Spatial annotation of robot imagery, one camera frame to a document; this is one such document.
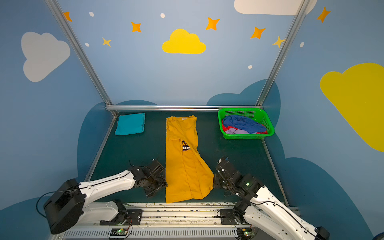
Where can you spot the green plastic laundry basket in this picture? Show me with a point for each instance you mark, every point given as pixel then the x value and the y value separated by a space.
pixel 257 115

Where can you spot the horizontal aluminium frame bar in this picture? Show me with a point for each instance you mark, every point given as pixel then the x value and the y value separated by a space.
pixel 168 108

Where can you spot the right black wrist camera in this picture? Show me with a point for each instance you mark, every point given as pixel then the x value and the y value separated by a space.
pixel 226 169

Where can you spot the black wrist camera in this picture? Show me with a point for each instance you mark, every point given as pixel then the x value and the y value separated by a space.
pixel 156 169
pixel 226 169

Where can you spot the blue t-shirt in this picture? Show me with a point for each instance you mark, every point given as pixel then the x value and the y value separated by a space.
pixel 243 123

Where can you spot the right side table rail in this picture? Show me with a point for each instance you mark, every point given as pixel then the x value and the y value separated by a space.
pixel 275 173

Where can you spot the red t-shirt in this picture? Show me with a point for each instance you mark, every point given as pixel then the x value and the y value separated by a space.
pixel 256 133

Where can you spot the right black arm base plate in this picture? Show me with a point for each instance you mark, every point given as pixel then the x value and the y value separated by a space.
pixel 231 217

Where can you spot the right aluminium frame post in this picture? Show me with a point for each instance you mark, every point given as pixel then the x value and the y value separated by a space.
pixel 284 49

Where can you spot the aluminium frame post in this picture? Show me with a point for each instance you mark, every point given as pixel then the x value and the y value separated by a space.
pixel 64 24
pixel 284 49

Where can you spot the lavender t-shirt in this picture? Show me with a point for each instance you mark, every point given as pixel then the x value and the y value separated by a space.
pixel 233 131

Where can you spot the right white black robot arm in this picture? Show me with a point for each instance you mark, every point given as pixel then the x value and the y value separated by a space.
pixel 260 208

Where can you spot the green circuit board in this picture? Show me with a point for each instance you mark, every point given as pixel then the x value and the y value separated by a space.
pixel 244 234
pixel 118 234

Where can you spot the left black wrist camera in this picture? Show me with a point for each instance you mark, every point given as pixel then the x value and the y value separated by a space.
pixel 156 169

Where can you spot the right green circuit board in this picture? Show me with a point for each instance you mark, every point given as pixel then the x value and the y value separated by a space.
pixel 244 234

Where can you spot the folded teal t-shirt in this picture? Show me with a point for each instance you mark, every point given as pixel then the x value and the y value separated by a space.
pixel 130 124

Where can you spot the yellow printed t-shirt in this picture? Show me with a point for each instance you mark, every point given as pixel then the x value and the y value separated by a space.
pixel 188 176

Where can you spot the aluminium mounting rail base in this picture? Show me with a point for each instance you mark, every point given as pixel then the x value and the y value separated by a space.
pixel 161 221

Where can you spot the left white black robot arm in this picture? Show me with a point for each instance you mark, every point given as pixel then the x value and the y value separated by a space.
pixel 71 203

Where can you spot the left green circuit board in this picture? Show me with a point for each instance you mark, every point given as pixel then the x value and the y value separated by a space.
pixel 118 234

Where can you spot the left aluminium frame post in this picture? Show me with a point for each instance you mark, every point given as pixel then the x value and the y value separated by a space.
pixel 64 24

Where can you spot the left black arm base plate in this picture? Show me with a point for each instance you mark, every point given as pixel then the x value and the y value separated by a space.
pixel 133 216

